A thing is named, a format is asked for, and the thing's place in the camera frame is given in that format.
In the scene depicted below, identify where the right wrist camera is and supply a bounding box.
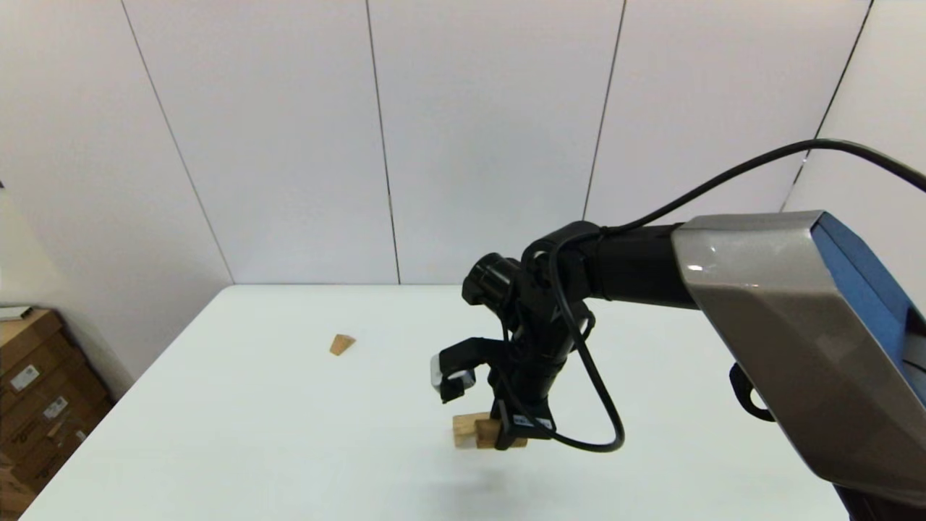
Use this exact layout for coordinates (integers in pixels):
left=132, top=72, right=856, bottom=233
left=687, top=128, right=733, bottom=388
left=430, top=337, right=501, bottom=404

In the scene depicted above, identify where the brown cardboard box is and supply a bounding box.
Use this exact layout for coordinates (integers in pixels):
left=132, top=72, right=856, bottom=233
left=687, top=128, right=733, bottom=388
left=0, top=452, right=38, bottom=521
left=0, top=310, right=89, bottom=399
left=0, top=365, right=116, bottom=494

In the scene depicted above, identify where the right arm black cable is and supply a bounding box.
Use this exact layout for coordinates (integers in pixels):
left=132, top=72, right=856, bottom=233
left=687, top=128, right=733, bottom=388
left=506, top=138, right=926, bottom=454

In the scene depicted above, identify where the rectangular wooden building block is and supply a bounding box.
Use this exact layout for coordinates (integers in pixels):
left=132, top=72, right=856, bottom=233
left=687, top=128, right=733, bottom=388
left=475, top=418, right=530, bottom=449

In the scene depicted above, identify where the arched wooden building block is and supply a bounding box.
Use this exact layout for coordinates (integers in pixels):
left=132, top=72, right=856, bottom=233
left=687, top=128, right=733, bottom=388
left=453, top=412, right=484, bottom=449

